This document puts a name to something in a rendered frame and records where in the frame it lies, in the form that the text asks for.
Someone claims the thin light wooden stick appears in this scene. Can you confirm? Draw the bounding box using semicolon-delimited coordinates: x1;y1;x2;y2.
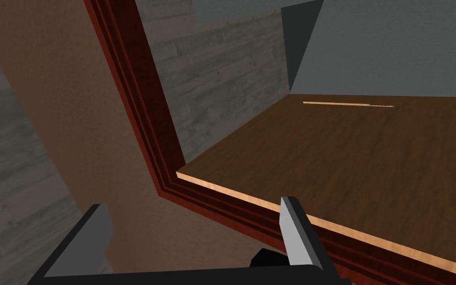
303;100;395;109

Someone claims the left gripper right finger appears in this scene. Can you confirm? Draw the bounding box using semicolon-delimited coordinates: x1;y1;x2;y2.
279;195;333;272

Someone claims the brown wooden table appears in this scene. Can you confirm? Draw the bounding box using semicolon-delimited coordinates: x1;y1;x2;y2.
83;0;456;285

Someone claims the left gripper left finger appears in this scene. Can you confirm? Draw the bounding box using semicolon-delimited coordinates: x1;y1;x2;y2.
30;203;114;280

